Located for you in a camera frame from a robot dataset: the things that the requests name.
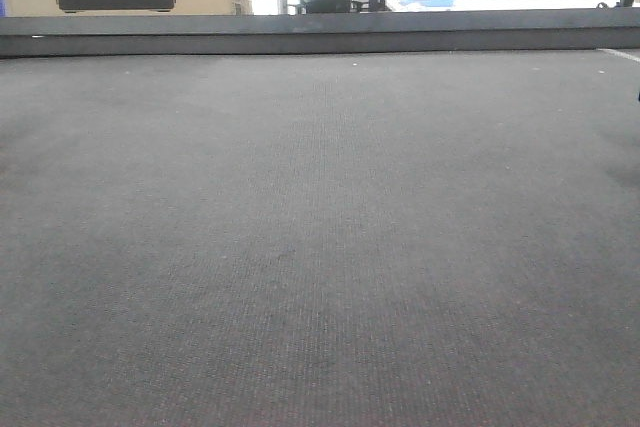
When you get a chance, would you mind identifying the blue flat tray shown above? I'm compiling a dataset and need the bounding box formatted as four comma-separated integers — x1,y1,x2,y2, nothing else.
398,0,455,8

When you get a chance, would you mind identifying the white background table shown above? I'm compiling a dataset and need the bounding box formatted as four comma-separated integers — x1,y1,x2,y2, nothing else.
386,0,618,12

